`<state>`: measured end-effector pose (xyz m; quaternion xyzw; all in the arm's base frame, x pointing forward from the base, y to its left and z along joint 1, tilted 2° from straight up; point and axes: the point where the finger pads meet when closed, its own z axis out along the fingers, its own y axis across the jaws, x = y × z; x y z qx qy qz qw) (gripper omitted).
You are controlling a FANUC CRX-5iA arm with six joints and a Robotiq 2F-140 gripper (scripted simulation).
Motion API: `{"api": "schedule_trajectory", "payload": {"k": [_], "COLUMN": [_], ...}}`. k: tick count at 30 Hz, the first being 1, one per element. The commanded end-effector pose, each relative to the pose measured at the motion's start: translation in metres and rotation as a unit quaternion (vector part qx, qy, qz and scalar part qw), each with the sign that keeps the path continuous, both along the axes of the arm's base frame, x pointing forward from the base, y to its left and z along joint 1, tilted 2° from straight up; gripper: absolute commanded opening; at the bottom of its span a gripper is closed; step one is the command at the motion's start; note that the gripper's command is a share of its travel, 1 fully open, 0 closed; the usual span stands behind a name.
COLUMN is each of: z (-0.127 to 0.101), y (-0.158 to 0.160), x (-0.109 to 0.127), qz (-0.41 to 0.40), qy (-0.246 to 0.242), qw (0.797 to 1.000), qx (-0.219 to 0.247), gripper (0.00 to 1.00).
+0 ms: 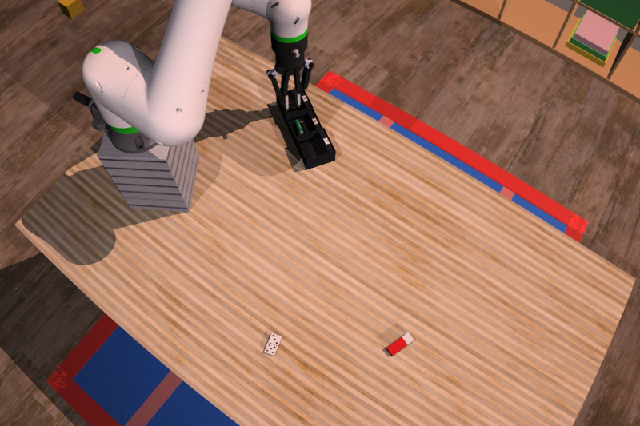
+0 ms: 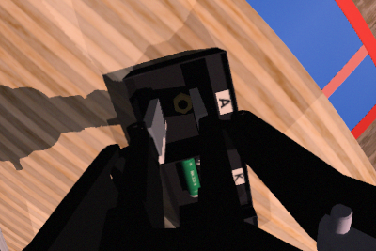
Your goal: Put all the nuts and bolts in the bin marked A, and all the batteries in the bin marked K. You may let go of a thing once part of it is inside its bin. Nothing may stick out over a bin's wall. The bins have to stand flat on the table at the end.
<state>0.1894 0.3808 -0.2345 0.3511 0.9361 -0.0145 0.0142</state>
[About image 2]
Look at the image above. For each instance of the brass hex nut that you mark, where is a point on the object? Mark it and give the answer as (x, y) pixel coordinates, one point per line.
(182, 103)

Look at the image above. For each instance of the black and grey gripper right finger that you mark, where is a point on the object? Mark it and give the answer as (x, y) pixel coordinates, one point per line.
(339, 209)

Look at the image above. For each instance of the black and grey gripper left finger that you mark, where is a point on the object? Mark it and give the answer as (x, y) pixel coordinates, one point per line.
(136, 192)

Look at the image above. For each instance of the black three-compartment bin rack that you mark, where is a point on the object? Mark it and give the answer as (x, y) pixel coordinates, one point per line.
(211, 75)

